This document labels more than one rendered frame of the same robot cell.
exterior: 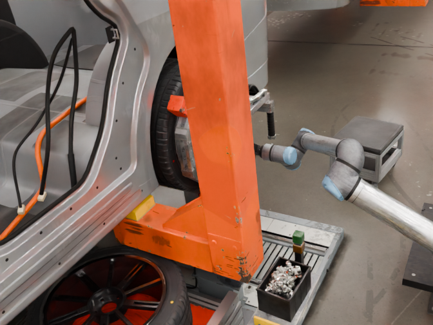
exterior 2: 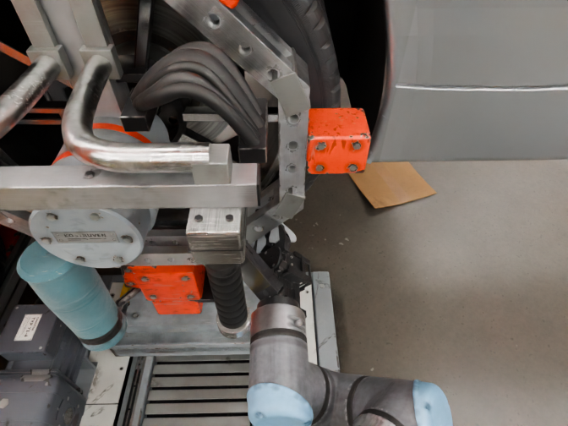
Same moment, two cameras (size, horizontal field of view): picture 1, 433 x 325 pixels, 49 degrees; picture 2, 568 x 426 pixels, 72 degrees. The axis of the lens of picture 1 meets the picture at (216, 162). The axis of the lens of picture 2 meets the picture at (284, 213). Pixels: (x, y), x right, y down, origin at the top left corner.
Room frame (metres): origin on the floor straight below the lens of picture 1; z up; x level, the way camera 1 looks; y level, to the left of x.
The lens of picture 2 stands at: (2.02, -0.52, 1.22)
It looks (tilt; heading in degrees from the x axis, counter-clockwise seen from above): 48 degrees down; 55
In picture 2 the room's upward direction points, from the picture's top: straight up
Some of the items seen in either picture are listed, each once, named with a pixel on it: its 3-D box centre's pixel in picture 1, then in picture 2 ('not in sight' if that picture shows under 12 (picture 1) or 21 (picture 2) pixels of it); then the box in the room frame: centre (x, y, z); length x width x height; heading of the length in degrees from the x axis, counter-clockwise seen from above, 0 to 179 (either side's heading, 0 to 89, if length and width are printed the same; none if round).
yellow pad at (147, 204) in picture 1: (133, 205); not in sight; (1.74, 0.39, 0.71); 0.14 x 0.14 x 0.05; 57
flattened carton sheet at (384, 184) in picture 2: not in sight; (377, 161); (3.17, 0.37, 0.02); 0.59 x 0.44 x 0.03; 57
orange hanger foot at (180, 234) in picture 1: (165, 215); not in sight; (1.65, 0.25, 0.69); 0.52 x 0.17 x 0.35; 57
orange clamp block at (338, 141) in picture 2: not in sight; (335, 141); (2.36, -0.18, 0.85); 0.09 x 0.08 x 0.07; 147
